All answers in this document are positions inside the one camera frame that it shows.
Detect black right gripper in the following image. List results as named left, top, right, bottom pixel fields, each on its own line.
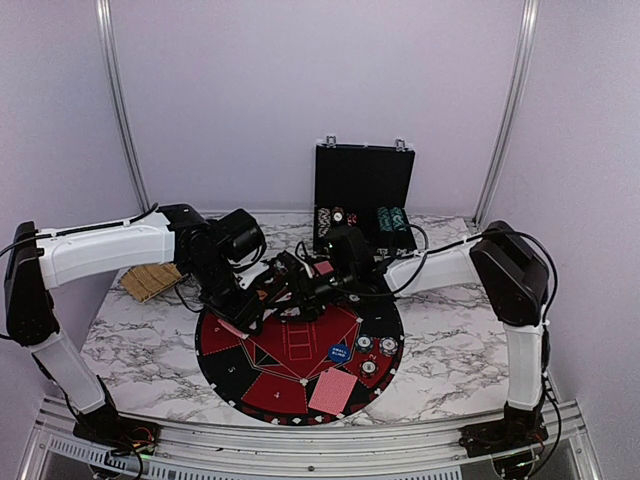
left=264, top=266, right=356, bottom=323

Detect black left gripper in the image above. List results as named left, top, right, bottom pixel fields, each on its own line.
left=187, top=256, right=266, bottom=337

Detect red playing card deck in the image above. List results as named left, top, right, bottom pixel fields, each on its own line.
left=218, top=318, right=249, bottom=340

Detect blue small blind button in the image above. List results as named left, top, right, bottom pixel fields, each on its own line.
left=328, top=344, right=352, bottom=364

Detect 50 chips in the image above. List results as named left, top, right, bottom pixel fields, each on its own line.
left=354, top=335, right=374, bottom=354

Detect ace of clubs card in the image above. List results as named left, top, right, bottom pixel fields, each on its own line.
left=275, top=307, right=301, bottom=321

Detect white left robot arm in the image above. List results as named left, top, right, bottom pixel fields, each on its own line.
left=2, top=204, right=266, bottom=445

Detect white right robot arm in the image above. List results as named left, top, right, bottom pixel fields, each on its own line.
left=265, top=221, right=558, bottom=448

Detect cream blue chips in case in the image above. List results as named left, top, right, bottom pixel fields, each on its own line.
left=316, top=207, right=345, bottom=238

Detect round red black poker mat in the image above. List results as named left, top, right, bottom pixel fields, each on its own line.
left=195, top=297, right=404, bottom=426

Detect woven bamboo tray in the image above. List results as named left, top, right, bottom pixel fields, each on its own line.
left=119, top=263, right=183, bottom=303

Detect teal chips in case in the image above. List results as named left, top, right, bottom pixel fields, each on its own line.
left=376, top=206, right=408, bottom=233

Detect black chip carrying case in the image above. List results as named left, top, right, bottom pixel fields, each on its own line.
left=313, top=140, right=416, bottom=255

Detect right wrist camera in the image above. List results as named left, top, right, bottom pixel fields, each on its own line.
left=324, top=225, right=375, bottom=286

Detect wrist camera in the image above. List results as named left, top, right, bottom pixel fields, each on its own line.
left=324, top=225, right=375, bottom=286
left=217, top=209, right=266, bottom=275

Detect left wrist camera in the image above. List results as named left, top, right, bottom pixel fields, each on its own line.
left=217, top=209, right=266, bottom=275

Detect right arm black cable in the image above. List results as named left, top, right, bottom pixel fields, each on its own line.
left=379, top=223, right=559, bottom=331

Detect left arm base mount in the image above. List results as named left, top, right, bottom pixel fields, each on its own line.
left=65, top=394, right=160, bottom=456

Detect aluminium front rail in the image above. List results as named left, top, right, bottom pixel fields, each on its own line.
left=18, top=397, right=602, bottom=479

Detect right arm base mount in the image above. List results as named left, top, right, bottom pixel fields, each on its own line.
left=458, top=398, right=549, bottom=458

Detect left aluminium frame post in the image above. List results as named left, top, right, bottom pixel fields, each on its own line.
left=95, top=0, right=151, bottom=211

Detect aluminium frame post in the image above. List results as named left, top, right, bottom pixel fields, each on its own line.
left=95, top=0, right=151, bottom=211
left=472, top=0, right=540, bottom=227

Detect right aluminium frame post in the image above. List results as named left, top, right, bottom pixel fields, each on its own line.
left=472, top=0, right=540, bottom=227

